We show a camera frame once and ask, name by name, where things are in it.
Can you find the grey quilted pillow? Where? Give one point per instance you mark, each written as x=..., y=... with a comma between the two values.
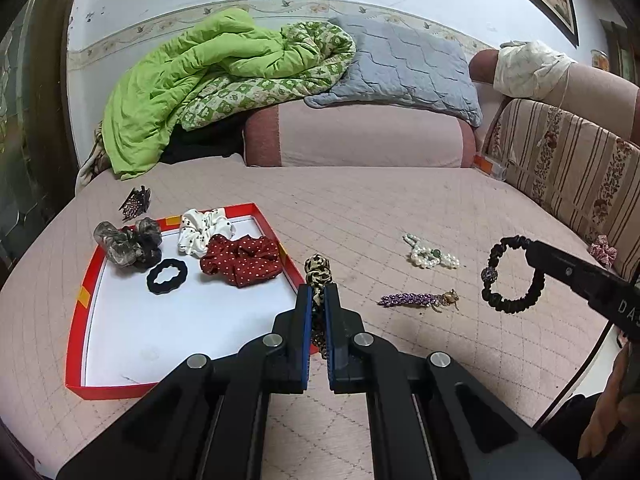
x=400, y=70

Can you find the green quilt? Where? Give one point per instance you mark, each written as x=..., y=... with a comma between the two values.
x=200, y=70

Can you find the small framed picture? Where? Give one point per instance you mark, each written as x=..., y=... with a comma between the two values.
x=622, y=52

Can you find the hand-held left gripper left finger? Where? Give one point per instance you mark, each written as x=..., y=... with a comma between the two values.
x=302, y=340

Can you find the black ruched band with bead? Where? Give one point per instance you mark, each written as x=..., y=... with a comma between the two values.
x=515, y=306

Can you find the leopard print scrunchie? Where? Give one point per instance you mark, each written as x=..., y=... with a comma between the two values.
x=317, y=267

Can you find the red box with white inside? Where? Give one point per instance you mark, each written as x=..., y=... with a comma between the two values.
x=175, y=325

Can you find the black cloth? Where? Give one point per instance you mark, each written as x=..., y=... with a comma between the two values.
x=200, y=147

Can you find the dark glass cabinet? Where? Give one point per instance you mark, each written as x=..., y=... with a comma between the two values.
x=30, y=135

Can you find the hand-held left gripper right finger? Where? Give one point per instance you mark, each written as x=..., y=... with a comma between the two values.
x=328, y=355

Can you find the brown hair claw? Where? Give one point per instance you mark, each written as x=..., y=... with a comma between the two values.
x=135, y=202

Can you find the white cloth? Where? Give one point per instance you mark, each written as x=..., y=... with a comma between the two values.
x=530, y=67

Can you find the pink bolster cushion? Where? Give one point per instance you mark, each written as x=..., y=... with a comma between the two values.
x=360, y=135

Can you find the pink scrunchie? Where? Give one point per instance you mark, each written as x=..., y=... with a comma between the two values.
x=602, y=252

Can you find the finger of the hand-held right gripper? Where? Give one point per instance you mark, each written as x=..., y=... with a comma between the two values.
x=565, y=270

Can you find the white cherry print scrunchie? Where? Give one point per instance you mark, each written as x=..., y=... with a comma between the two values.
x=200, y=230

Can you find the orange packet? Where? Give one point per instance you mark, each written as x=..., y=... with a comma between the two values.
x=487, y=166

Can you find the red polka dot scrunchie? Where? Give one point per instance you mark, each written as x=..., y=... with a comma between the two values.
x=240, y=260

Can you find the striped floral sofa backrest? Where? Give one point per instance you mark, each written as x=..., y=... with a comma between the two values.
x=560, y=160

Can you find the black organza scrunchie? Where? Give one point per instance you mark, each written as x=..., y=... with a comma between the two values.
x=122, y=245

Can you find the person's right forearm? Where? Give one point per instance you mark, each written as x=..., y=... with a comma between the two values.
x=620, y=405

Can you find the beige patterned cloth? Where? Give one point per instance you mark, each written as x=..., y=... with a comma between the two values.
x=92, y=160

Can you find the beaded metal hair clip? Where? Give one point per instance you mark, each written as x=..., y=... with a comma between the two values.
x=410, y=300

